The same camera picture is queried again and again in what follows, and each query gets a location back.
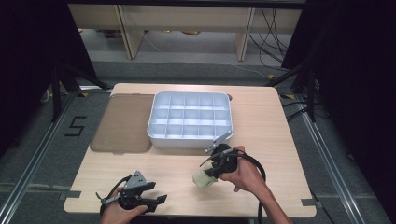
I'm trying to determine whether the beige wooden desk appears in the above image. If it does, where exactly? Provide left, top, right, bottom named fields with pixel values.
left=68, top=3, right=304, bottom=62

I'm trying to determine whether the silver metal floor rail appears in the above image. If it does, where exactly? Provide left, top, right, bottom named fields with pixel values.
left=0, top=92, right=78, bottom=224
left=298, top=96, right=366, bottom=224

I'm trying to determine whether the hand-held gripper black cable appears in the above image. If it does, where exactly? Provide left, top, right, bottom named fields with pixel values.
left=232, top=149, right=267, bottom=224
left=95, top=174, right=133, bottom=217

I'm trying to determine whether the right hand-held gripper black cable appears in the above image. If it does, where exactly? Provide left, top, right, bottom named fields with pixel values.
left=232, top=149, right=267, bottom=224

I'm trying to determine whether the black floor cable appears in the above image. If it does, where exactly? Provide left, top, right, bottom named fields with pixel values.
left=280, top=100, right=325, bottom=123

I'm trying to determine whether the white divided organizer box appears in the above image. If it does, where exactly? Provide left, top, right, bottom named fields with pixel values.
left=147, top=91, right=234, bottom=149

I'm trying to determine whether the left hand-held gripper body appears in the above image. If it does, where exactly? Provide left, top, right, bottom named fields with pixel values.
left=118, top=170, right=157, bottom=212

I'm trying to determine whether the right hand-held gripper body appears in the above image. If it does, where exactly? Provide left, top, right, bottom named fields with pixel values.
left=199, top=130, right=241, bottom=181

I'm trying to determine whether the black hanging cable bundle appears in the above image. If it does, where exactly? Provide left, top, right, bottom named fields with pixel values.
left=247, top=7, right=292, bottom=69

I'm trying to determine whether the light green ankle sock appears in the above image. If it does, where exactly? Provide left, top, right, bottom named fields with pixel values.
left=191, top=161, right=219, bottom=190

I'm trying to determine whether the left hand-held gripper black cable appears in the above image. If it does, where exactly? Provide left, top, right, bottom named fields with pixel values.
left=95, top=174, right=133, bottom=217

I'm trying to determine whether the black curtain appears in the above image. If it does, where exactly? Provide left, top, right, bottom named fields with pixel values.
left=281, top=0, right=396, bottom=216
left=0, top=0, right=98, bottom=157

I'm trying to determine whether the person's right hand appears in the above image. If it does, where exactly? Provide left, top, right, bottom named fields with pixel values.
left=219, top=145, right=266, bottom=194

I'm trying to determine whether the grey tape strip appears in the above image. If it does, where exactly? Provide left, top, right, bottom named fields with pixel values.
left=58, top=189, right=82, bottom=201
left=300, top=198, right=323, bottom=209

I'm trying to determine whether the black metal stand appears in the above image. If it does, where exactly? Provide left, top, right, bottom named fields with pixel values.
left=50, top=62, right=112, bottom=123
left=263, top=62, right=319, bottom=123

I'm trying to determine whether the person's left hand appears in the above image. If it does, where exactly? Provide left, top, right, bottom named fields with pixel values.
left=99, top=187, right=149, bottom=224

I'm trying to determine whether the brown translucent box lid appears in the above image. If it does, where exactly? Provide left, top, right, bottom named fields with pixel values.
left=90, top=93, right=156, bottom=155

